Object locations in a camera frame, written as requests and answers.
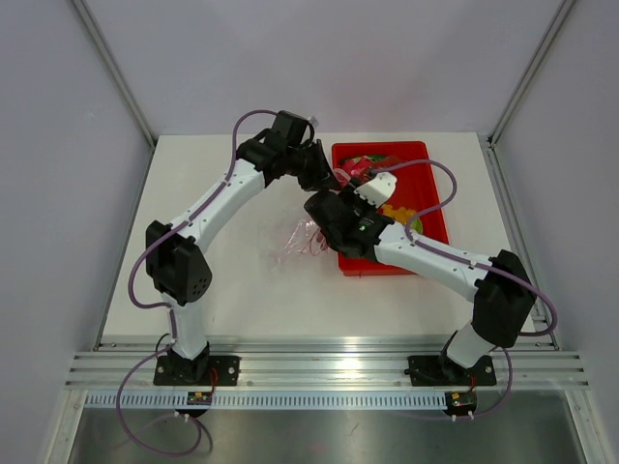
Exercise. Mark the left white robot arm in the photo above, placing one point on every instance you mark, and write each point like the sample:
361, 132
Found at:
176, 252

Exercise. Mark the yellow ginger root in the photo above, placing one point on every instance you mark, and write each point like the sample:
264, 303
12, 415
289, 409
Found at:
399, 214

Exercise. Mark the clear zip top bag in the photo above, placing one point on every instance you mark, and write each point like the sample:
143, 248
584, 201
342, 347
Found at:
289, 231

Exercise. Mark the left small circuit board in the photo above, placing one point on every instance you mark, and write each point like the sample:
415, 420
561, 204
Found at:
199, 398

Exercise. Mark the aluminium frame post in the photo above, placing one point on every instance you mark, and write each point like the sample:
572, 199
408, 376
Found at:
94, 33
552, 32

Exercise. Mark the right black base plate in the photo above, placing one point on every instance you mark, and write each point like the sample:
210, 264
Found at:
439, 371

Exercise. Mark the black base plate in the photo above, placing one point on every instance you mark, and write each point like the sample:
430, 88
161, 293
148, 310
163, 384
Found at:
439, 371
221, 371

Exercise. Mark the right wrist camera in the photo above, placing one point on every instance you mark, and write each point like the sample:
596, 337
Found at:
378, 190

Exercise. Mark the aluminium mounting rail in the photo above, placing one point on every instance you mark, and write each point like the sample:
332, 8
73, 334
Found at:
367, 363

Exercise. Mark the white slotted cable duct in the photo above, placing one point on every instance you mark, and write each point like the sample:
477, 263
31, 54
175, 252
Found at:
274, 400

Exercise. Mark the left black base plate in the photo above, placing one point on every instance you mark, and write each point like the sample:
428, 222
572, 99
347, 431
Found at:
221, 371

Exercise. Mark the small circuit board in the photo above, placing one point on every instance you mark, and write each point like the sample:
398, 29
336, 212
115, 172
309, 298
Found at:
199, 398
461, 404

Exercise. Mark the pink dragon fruit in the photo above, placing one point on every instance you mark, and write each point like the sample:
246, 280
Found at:
360, 166

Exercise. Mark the right small circuit board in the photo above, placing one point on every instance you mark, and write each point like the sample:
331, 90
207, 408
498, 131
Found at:
461, 404

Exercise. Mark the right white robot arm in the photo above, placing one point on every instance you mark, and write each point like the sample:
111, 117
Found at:
497, 286

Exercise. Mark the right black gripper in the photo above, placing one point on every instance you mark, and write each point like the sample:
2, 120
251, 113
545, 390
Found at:
348, 193

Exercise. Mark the right aluminium frame post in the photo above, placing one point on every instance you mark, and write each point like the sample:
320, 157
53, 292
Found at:
552, 32

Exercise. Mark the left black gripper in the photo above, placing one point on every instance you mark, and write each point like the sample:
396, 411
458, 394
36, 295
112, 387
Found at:
321, 176

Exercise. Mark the left aluminium frame post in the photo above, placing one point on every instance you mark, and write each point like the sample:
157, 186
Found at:
94, 33

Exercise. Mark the red plastic tray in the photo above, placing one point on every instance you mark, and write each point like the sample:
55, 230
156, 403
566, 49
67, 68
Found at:
416, 189

